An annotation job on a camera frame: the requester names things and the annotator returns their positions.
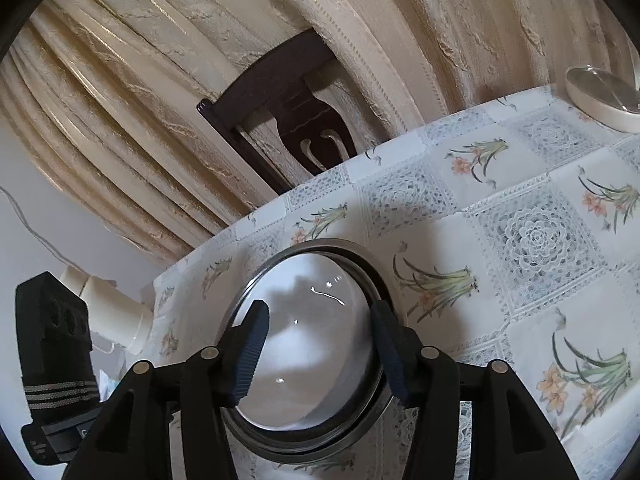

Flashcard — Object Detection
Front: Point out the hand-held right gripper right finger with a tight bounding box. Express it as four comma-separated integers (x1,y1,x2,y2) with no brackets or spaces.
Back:
369,299,581,480

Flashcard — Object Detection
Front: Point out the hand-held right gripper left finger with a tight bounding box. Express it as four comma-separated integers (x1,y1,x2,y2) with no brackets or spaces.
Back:
62,299,271,480

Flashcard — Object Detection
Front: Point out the small steel bowl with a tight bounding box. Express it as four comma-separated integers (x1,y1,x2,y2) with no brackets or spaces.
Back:
227,245,396,453

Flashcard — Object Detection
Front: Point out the large steel bowl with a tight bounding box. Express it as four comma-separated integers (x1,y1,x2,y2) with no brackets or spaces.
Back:
220,239,401,465

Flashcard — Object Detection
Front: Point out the white thermos flask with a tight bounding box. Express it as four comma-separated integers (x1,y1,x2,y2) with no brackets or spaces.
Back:
59,265,153,357

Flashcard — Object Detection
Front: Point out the floral lace tablecloth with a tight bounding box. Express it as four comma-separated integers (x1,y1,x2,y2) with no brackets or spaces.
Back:
150,85,640,480

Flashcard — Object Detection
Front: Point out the dark wooden chair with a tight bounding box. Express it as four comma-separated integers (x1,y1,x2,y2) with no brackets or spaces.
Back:
196,27,358,196

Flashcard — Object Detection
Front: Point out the beige curtain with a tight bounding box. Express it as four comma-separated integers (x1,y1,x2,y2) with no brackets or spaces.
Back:
0,0,640,268

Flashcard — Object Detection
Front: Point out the glass electric kettle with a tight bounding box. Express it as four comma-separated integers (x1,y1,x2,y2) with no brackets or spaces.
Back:
565,65,640,134

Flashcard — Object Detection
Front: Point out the wall power cable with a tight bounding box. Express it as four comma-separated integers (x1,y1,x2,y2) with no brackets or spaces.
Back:
0,186,76,268

